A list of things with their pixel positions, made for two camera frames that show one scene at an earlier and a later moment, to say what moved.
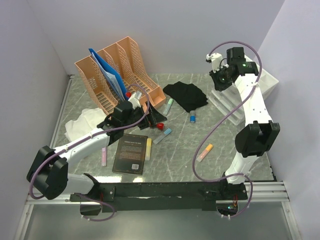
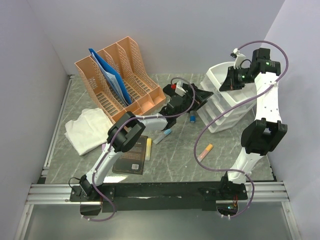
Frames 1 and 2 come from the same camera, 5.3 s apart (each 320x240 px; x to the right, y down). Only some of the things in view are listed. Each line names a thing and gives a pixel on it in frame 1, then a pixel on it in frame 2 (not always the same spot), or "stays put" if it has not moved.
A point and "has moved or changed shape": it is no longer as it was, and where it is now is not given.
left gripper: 151,119 -> 201,99
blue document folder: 112,73 stays put
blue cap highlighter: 165,133 stays put
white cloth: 88,120 stays put
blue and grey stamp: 192,116 stays put
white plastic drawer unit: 230,101 has moved or changed shape
